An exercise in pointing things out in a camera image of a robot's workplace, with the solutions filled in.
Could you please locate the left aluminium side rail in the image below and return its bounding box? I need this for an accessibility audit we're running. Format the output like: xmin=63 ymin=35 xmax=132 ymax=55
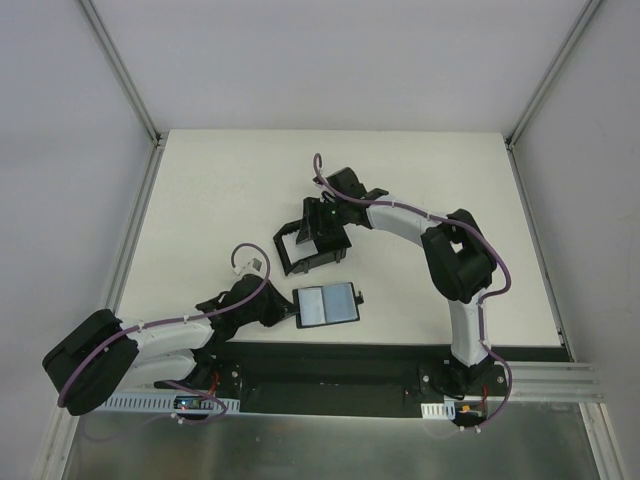
xmin=100 ymin=134 xmax=168 ymax=312

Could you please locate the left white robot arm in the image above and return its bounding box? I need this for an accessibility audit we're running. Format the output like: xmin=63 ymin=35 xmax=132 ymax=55
xmin=42 ymin=274 xmax=297 ymax=416

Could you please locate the left white cable duct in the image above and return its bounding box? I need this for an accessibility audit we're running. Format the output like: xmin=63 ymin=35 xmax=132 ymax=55
xmin=97 ymin=392 xmax=241 ymax=415

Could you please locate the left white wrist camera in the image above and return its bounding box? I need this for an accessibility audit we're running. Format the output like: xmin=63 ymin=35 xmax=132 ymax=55
xmin=233 ymin=258 xmax=264 ymax=277

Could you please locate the right aluminium frame post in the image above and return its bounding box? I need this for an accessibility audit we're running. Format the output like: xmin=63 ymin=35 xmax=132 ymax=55
xmin=505 ymin=0 xmax=606 ymax=151

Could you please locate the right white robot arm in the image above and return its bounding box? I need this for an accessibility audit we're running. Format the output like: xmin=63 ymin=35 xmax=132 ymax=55
xmin=294 ymin=155 xmax=504 ymax=395

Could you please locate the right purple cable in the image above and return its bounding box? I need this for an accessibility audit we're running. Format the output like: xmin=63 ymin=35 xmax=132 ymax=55
xmin=312 ymin=153 xmax=512 ymax=304

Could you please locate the aluminium side rail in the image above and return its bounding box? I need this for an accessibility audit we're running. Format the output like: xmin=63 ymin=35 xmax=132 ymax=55
xmin=100 ymin=134 xmax=168 ymax=312
xmin=505 ymin=143 xmax=574 ymax=360

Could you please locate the black card tray box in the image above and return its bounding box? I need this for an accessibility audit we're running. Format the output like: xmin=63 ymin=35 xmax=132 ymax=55
xmin=273 ymin=220 xmax=352 ymax=276

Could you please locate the white cable duct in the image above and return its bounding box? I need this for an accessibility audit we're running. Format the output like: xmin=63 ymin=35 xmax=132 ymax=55
xmin=420 ymin=401 xmax=456 ymax=421
xmin=97 ymin=392 xmax=241 ymax=415

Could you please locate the left aluminium frame post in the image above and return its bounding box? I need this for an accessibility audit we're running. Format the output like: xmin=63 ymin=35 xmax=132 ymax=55
xmin=75 ymin=0 xmax=162 ymax=146

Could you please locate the electronics board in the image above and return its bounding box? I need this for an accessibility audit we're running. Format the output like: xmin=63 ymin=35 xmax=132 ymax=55
xmin=456 ymin=403 xmax=488 ymax=418
xmin=174 ymin=395 xmax=216 ymax=411

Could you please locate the right aluminium side rail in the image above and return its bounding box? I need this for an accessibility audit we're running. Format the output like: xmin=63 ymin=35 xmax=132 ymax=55
xmin=505 ymin=143 xmax=574 ymax=360

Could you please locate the front aluminium extrusion rail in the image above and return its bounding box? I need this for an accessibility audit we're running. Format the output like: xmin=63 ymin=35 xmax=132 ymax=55
xmin=499 ymin=361 xmax=604 ymax=403

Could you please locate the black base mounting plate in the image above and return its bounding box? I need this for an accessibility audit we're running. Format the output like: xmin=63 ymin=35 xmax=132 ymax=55
xmin=97 ymin=337 xmax=574 ymax=416

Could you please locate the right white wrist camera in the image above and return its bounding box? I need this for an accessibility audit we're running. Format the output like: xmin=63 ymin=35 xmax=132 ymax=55
xmin=314 ymin=170 xmax=330 ymax=188

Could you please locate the right electronics board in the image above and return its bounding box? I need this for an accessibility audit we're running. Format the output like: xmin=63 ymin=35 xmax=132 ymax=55
xmin=456 ymin=403 xmax=488 ymax=418

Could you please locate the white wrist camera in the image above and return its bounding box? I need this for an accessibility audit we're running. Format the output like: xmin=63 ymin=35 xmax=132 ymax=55
xmin=314 ymin=170 xmax=330 ymax=188
xmin=233 ymin=258 xmax=264 ymax=277

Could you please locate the right white cable duct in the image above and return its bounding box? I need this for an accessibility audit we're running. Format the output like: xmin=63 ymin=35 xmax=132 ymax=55
xmin=420 ymin=401 xmax=456 ymax=421

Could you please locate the left electronics board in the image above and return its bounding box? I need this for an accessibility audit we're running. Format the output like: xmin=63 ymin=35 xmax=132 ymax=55
xmin=174 ymin=395 xmax=216 ymax=411

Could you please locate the black leather card holder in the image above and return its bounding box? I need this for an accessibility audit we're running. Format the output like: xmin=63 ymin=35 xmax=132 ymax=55
xmin=293 ymin=282 xmax=364 ymax=329

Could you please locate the aluminium frame post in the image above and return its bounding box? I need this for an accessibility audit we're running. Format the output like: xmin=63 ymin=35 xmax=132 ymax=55
xmin=505 ymin=0 xmax=606 ymax=151
xmin=75 ymin=0 xmax=162 ymax=146

